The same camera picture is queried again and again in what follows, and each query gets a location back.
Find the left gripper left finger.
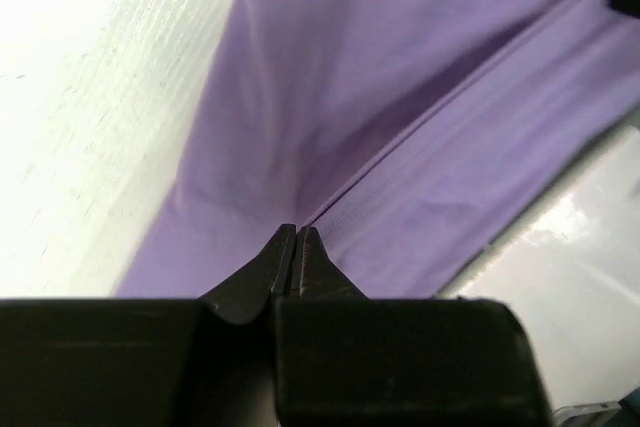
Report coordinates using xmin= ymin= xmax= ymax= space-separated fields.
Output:
xmin=1 ymin=225 xmax=296 ymax=426

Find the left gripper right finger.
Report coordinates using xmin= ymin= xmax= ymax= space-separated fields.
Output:
xmin=272 ymin=227 xmax=552 ymax=426

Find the purple t shirt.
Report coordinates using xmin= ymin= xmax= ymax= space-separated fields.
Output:
xmin=117 ymin=0 xmax=639 ymax=298

